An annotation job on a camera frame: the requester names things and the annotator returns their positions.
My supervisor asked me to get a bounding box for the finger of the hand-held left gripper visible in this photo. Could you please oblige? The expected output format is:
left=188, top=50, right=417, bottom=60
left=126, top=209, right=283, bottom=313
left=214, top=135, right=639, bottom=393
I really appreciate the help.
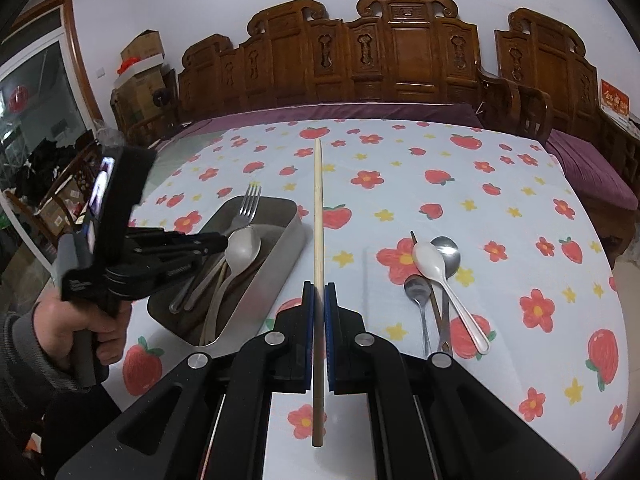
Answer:
left=107, top=254, right=212, bottom=302
left=127, top=229, right=228, bottom=262

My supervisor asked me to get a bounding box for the person's left forearm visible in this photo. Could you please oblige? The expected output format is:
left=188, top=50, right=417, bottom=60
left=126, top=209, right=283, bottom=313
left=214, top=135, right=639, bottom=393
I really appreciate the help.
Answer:
left=0, top=310, right=88, bottom=411

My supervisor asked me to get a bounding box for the small brown cardboard box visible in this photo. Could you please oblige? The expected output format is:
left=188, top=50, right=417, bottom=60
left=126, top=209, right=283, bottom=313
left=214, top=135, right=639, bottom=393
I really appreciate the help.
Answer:
left=120, top=30, right=165, bottom=63

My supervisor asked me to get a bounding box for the white plastic spoon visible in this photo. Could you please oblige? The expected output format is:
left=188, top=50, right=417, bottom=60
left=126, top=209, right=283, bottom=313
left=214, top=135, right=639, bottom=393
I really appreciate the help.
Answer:
left=412, top=241, right=492, bottom=356

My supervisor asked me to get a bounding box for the square purple seat cushion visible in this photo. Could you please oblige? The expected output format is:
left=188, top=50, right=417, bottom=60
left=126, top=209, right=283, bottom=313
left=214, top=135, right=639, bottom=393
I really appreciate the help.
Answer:
left=542, top=129, right=640, bottom=211

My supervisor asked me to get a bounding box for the long purple seat cushion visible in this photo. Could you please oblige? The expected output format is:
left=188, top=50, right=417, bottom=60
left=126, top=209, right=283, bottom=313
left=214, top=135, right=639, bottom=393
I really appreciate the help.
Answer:
left=165, top=101, right=483, bottom=133

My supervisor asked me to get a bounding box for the metal fork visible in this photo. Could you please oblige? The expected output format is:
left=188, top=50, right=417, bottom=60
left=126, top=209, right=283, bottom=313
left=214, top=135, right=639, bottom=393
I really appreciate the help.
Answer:
left=169, top=183, right=262, bottom=313

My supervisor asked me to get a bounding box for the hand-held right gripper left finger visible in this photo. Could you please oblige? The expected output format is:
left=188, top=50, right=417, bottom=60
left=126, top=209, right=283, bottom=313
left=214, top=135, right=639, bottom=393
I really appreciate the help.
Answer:
left=55, top=281, right=317, bottom=480

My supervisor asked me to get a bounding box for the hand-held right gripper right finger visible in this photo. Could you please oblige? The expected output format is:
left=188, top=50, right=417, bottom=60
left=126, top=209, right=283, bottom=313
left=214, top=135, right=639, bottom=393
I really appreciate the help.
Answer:
left=324, top=281, right=593, bottom=480

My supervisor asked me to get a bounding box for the wooden side chair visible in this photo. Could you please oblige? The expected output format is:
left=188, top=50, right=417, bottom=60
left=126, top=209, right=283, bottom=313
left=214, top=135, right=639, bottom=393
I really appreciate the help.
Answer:
left=5, top=140, right=101, bottom=241

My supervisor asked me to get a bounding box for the red gift box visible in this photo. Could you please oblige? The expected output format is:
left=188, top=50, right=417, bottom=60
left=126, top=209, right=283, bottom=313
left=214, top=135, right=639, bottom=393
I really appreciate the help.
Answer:
left=600, top=79, right=631, bottom=116

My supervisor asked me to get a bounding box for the beige plastic spoon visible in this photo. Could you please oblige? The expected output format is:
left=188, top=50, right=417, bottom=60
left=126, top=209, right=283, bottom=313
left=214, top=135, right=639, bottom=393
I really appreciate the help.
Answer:
left=200, top=226, right=262, bottom=347

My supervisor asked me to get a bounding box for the large metal spoon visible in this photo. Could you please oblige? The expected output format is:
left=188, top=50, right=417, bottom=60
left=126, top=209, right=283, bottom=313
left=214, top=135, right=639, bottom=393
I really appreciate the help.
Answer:
left=431, top=236, right=461, bottom=353

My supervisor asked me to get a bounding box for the strawberry print tablecloth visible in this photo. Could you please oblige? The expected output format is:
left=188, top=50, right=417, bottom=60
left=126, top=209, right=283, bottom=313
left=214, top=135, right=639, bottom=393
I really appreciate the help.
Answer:
left=107, top=119, right=621, bottom=480

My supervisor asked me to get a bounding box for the plain metal utensil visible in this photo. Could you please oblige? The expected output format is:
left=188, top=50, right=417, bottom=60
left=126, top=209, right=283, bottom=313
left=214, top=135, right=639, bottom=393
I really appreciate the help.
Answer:
left=184, top=260, right=226, bottom=312

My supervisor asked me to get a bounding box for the carved wooden sofa bench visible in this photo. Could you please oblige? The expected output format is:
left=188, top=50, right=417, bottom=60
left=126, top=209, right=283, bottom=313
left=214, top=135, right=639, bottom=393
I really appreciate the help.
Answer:
left=112, top=0, right=551, bottom=146

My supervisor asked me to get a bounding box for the pile of black clothes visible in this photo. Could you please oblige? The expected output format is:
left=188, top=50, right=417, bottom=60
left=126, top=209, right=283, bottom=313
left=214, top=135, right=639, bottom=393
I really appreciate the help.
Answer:
left=27, top=137, right=76, bottom=186

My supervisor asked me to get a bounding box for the rectangular metal tray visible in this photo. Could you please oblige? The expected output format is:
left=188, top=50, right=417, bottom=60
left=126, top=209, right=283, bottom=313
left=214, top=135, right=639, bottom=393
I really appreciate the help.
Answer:
left=147, top=196, right=307, bottom=347

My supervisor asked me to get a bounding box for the person's left hand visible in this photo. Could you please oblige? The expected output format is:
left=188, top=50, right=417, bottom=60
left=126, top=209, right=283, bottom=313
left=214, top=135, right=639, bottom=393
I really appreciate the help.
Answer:
left=32, top=295, right=133, bottom=376

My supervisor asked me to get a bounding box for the small metal spoon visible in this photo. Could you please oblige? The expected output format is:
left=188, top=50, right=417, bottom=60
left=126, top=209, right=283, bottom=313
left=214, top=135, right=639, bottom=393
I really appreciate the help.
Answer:
left=404, top=275, right=433, bottom=359

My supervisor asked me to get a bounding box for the wooden side table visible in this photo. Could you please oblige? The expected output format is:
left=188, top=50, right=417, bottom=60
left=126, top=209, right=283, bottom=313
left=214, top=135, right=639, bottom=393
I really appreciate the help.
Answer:
left=600, top=110, right=640, bottom=161

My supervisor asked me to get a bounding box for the large brown cardboard box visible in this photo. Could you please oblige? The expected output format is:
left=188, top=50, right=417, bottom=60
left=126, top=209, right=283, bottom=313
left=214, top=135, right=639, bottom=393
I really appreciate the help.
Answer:
left=111, top=67, right=173, bottom=126

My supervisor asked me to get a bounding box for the dark chopstick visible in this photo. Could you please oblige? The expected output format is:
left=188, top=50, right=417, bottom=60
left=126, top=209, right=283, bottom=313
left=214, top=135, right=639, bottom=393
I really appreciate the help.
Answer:
left=410, top=231, right=448, bottom=351

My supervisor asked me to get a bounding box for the red window decoration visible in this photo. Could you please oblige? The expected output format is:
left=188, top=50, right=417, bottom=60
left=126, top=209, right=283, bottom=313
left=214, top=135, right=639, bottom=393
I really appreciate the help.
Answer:
left=7, top=86, right=30, bottom=113

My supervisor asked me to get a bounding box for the carved wooden armchair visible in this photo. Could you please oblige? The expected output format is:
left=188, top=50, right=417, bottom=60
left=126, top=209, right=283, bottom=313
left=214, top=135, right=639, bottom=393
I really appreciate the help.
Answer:
left=495, top=8, right=640, bottom=211

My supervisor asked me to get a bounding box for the light wooden chopstick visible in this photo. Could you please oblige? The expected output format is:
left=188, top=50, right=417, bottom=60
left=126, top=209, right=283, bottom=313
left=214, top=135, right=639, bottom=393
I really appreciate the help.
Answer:
left=311, top=138, right=327, bottom=448

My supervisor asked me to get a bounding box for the wooden door frame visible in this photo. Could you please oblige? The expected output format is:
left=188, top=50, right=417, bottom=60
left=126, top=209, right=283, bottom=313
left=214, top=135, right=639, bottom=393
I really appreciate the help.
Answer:
left=10, top=0, right=108, bottom=126

